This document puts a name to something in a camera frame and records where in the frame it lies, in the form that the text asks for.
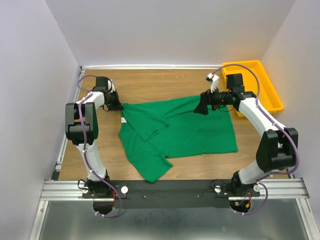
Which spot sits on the green t shirt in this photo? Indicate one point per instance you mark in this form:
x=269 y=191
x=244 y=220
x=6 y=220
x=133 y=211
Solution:
x=154 y=132

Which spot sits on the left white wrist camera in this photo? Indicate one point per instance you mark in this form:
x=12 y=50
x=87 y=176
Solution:
x=110 y=86

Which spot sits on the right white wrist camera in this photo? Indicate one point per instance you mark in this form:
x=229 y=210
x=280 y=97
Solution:
x=213 y=79

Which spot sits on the yellow plastic tray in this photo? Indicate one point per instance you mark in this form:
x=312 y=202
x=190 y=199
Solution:
x=268 y=96

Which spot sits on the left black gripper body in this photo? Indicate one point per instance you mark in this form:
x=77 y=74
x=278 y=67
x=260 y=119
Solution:
x=113 y=98

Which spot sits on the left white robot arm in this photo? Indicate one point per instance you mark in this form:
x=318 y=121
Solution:
x=82 y=129

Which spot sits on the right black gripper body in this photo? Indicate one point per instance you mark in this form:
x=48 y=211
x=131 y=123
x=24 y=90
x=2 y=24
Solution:
x=216 y=98

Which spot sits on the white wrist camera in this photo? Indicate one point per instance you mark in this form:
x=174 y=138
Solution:
x=213 y=79
x=110 y=86

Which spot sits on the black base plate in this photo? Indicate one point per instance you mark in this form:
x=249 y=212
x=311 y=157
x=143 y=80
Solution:
x=167 y=194

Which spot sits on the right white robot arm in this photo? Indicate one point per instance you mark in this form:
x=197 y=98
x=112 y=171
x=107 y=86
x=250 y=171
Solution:
x=278 y=147

